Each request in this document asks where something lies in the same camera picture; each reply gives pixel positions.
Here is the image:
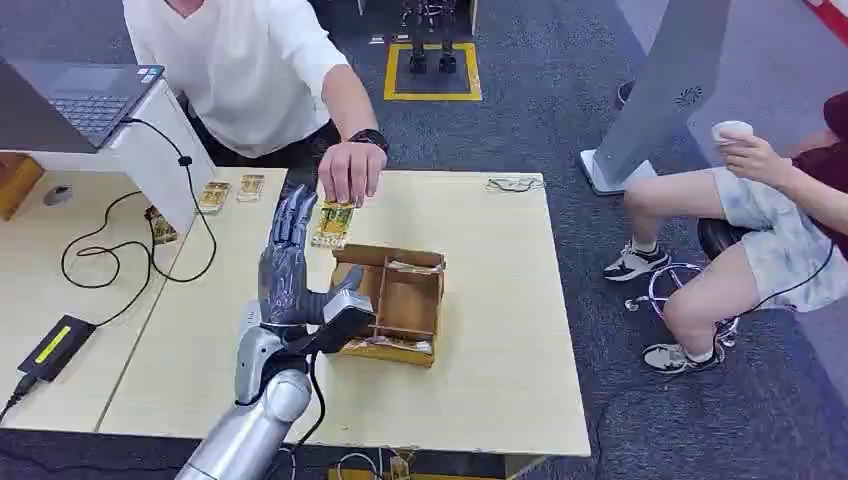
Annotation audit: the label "black power cable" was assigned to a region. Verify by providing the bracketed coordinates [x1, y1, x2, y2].
[0, 117, 219, 425]

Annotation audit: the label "seated person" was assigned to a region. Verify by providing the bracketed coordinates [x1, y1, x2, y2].
[602, 89, 848, 376]

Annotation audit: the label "thin black controller cable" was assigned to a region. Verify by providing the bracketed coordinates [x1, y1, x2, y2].
[711, 237, 837, 349]

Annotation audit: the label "wooden card box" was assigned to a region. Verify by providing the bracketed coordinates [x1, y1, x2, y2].
[328, 243, 447, 370]

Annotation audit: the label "red white barrier strip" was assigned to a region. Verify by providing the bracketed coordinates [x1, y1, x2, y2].
[802, 0, 848, 49]

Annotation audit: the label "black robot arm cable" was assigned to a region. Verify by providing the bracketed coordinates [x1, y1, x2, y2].
[263, 352, 328, 480]

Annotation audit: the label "person's hand with watch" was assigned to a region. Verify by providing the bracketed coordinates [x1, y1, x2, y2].
[317, 141, 388, 209]

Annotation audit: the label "thin coiled cable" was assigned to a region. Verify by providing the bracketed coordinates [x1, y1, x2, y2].
[483, 175, 547, 195]

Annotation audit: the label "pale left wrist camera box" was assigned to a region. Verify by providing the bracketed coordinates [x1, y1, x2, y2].
[305, 289, 376, 356]

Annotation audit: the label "black wristwatch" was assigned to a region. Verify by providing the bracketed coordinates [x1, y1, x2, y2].
[347, 128, 391, 154]

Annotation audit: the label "grey laptop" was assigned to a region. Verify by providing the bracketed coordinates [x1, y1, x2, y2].
[0, 57, 166, 156]

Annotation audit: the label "brown wooden box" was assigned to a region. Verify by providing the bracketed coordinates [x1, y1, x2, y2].
[0, 152, 46, 223]

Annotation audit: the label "card stack in box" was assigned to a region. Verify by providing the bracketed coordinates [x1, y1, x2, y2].
[386, 258, 444, 276]
[344, 335, 435, 356]

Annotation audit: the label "yellow floor tape square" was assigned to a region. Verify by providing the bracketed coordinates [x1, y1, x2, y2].
[383, 42, 484, 103]

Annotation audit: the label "white laptop stand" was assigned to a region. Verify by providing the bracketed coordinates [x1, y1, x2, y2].
[29, 78, 217, 235]

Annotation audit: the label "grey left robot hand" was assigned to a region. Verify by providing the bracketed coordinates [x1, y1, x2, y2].
[256, 184, 366, 329]

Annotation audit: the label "black power adapter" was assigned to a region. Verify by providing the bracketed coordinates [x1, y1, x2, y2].
[17, 314, 99, 384]

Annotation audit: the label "person at desk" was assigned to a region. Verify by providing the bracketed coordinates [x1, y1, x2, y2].
[121, 0, 392, 209]

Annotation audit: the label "yellow green card pack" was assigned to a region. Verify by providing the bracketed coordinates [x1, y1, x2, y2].
[310, 199, 356, 252]

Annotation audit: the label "grey floor stand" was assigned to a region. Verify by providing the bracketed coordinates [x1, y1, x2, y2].
[579, 0, 734, 197]

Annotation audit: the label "black stool chrome frame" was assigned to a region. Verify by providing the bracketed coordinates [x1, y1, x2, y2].
[624, 217, 753, 350]

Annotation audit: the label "white cable loops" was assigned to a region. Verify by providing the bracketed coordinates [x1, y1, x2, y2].
[278, 445, 413, 480]

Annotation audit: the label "black robot legs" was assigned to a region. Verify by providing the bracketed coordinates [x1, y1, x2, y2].
[399, 0, 460, 76]

